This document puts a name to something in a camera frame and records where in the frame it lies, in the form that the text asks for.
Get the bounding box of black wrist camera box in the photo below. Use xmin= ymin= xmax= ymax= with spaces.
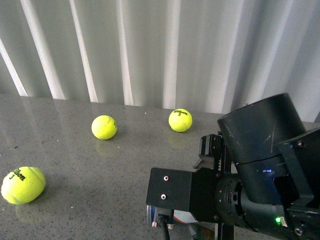
xmin=146 ymin=167 xmax=193 ymax=212

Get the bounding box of Wilson tennis ball far left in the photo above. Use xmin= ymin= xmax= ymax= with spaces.
xmin=91 ymin=115 xmax=118 ymax=140

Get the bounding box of white pleated curtain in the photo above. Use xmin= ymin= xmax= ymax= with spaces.
xmin=0 ymin=0 xmax=320 ymax=122

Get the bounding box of Wilson 3 tennis ball near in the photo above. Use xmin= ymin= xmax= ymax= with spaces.
xmin=1 ymin=166 xmax=46 ymax=205

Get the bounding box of black camera cable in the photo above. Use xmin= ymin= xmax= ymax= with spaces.
xmin=156 ymin=213 xmax=171 ymax=240

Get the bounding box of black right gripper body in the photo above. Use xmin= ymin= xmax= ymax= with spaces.
xmin=189 ymin=134 xmax=234 ymax=240

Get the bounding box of white tennis ball can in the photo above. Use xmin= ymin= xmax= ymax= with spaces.
xmin=146 ymin=205 xmax=215 ymax=240

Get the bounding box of Wilson tennis ball by curtain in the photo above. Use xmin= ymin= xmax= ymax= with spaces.
xmin=168 ymin=108 xmax=193 ymax=133

